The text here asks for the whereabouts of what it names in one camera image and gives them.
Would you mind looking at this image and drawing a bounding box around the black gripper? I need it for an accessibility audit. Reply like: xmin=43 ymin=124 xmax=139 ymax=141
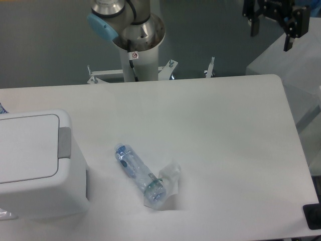
xmin=242 ymin=0 xmax=310 ymax=52

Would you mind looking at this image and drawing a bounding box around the silver robot arm blue cap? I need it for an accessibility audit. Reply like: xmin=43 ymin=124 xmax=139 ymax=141
xmin=87 ymin=1 xmax=311 ymax=52

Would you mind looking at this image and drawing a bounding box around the white trash can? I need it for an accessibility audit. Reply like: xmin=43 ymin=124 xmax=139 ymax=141
xmin=1 ymin=109 xmax=90 ymax=219

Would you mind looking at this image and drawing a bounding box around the black device at table edge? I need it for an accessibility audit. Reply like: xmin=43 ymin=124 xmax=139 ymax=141
xmin=303 ymin=203 xmax=320 ymax=230

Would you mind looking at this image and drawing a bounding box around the clear plastic water bottle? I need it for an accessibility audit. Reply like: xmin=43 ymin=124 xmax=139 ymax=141
xmin=115 ymin=144 xmax=167 ymax=204

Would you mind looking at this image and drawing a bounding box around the blue patterned object at left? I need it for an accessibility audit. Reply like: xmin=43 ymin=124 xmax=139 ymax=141
xmin=0 ymin=103 xmax=9 ymax=114

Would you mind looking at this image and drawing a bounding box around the clear plastic bag under bin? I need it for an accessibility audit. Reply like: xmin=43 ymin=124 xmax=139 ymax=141
xmin=0 ymin=209 xmax=18 ymax=221

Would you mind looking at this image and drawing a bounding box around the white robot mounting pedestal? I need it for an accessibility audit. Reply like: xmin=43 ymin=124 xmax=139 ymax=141
xmin=113 ymin=14 xmax=166 ymax=69

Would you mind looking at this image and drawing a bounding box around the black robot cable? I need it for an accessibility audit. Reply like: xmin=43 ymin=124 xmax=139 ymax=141
xmin=126 ymin=40 xmax=140 ymax=82

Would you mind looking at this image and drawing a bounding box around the white frame bracket with bolts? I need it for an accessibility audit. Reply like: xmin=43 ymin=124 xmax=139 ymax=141
xmin=86 ymin=56 xmax=216 ymax=85

